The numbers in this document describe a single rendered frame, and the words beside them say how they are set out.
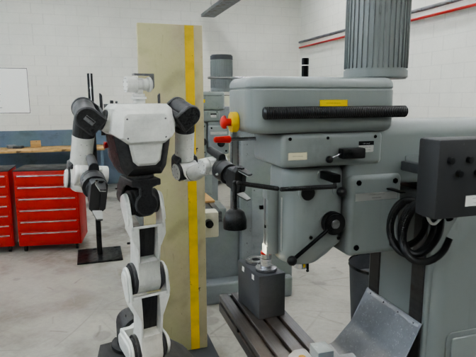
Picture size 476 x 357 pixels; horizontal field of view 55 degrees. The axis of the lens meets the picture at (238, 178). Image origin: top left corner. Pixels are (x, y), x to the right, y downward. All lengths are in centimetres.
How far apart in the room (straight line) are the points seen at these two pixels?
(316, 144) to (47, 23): 936
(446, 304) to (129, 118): 134
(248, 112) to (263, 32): 986
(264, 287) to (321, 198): 63
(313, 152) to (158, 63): 189
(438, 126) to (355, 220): 41
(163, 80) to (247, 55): 794
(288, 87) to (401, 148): 44
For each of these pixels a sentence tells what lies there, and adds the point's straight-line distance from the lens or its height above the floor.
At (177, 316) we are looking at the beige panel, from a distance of 344.
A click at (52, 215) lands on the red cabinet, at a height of 45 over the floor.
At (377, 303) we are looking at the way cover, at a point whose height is 107.
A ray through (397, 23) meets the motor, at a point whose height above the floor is 205.
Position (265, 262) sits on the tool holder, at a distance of 193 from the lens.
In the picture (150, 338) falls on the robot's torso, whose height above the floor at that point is 75.
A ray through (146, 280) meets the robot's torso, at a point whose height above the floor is 104.
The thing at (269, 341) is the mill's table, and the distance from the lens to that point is 183.
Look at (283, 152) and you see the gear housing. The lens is 132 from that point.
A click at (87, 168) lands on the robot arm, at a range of 177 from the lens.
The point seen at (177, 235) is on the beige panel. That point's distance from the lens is 322.
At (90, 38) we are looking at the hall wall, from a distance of 1039.
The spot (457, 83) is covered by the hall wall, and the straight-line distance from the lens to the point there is 713.
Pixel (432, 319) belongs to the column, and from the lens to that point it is 169.
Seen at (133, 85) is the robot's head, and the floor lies 188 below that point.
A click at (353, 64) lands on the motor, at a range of 152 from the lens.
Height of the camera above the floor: 183
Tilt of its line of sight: 10 degrees down
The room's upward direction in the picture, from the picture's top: straight up
